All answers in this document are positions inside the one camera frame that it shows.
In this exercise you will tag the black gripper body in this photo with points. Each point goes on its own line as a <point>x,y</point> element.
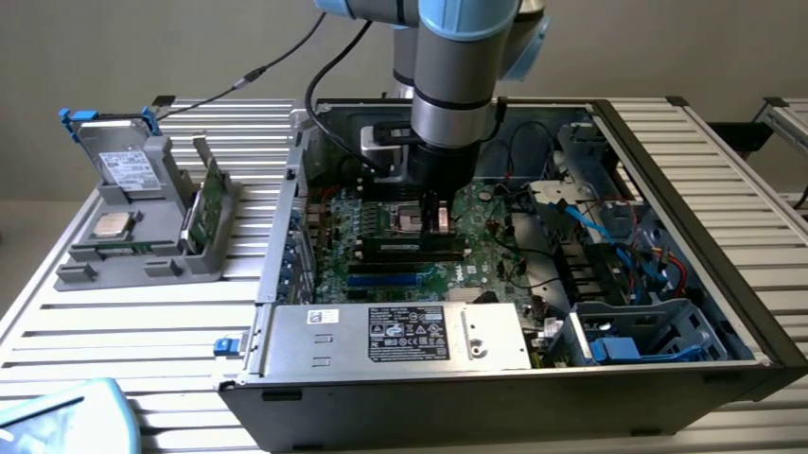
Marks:
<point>443,165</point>

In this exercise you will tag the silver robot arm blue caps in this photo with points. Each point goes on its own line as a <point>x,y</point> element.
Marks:
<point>451,71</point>

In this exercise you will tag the green RAM stick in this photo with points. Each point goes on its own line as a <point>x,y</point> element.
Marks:
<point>410,246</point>

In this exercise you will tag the metal CPU socket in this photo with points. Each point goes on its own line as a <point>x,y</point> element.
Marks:
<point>403,217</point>

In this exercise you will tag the green motherboard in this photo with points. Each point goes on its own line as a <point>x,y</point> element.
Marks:
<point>486,265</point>

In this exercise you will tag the black expansion slot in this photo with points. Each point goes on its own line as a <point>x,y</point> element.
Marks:
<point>384,268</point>

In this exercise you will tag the blue expansion slot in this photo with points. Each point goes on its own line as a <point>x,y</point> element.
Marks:
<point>383,280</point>

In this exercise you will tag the silver chipset heat sink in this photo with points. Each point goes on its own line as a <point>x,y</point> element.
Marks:
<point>463,296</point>

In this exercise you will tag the metal drive cage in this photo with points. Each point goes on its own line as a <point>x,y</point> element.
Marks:
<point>583,189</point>

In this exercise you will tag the silver power supply unit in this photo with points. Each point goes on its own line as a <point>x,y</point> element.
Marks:
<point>352,338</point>

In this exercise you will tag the green graphics card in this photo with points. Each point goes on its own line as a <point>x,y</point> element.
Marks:
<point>211,203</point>

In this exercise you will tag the black open PC case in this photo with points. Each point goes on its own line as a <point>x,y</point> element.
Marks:
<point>479,406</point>

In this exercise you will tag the grey disk bay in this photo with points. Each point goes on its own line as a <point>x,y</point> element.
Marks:
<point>676,326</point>

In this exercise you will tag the blue case latch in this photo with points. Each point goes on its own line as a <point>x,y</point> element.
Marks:
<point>228,346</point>

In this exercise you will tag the grey parts rack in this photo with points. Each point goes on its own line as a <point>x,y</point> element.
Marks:
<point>157,265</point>

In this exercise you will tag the silver CPU chip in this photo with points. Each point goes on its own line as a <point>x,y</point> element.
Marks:
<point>116,224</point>

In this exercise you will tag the light blue plastic cover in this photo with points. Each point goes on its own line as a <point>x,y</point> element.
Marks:
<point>63,421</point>

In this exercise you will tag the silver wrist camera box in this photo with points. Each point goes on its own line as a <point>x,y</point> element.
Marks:
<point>378,151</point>

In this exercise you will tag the hard disk with blue bracket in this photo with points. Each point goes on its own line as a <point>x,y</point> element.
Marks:
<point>125,163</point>

